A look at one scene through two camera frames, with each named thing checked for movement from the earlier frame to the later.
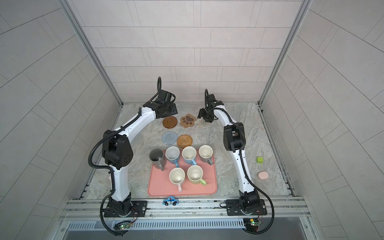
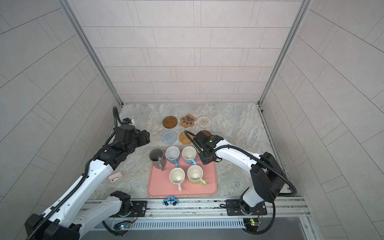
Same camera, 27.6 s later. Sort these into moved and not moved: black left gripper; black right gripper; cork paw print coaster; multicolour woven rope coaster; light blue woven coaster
Moved: black right gripper; black left gripper
Not moved: multicolour woven rope coaster; cork paw print coaster; light blue woven coaster
